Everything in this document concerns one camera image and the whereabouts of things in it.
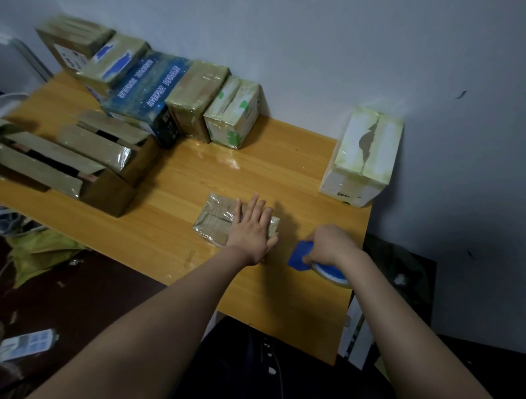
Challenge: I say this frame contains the person's right hand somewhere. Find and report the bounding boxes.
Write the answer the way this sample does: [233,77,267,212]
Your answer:
[302,224,363,268]

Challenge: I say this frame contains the person's left hand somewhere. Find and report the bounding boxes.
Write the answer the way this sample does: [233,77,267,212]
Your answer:
[226,194,279,266]

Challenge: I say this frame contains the blue tape dispenser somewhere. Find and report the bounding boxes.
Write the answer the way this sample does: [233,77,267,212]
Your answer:
[287,240,352,289]

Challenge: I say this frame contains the small taped cardboard box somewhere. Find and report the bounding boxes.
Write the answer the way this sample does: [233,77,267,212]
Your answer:
[192,193,281,249]

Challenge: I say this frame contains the person's right forearm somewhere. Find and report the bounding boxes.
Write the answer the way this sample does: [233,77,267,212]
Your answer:
[337,249,494,399]

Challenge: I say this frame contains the person's left forearm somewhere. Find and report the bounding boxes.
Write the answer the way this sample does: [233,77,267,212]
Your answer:
[25,245,258,399]

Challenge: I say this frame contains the black bag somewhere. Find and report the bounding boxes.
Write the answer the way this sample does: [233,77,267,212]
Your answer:
[363,233,437,329]

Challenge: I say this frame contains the white box with green marks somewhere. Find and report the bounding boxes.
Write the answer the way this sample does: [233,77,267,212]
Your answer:
[203,75,262,150]

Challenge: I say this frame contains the white box with torn tape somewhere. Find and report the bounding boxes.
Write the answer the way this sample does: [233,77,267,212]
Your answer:
[319,106,405,209]

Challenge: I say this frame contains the small open cardboard box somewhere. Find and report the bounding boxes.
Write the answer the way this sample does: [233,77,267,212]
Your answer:
[57,110,162,186]

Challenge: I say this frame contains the person's black shorts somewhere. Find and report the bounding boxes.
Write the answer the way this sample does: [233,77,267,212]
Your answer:
[170,316,395,399]

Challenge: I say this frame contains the brown taped cardboard box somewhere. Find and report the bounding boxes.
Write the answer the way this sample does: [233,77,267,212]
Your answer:
[165,60,231,144]

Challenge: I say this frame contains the large open cardboard box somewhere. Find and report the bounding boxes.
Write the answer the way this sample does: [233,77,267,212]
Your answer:
[0,119,136,218]

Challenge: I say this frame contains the dark blue starry box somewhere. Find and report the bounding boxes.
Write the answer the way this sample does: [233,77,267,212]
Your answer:
[100,50,194,150]

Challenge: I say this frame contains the brown box with blue tape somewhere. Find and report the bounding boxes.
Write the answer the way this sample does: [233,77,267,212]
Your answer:
[76,33,152,104]

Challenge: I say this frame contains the yellow-green plastic bag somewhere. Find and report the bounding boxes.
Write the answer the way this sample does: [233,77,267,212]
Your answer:
[7,228,89,289]

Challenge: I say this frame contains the brown box with white label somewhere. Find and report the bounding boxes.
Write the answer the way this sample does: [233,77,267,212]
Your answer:
[35,14,117,79]

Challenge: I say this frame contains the white and blue packet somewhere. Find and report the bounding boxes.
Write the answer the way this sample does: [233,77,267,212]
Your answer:
[0,328,60,363]

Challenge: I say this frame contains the grey metal frame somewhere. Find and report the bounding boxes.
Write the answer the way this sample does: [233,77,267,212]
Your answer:
[0,32,54,84]

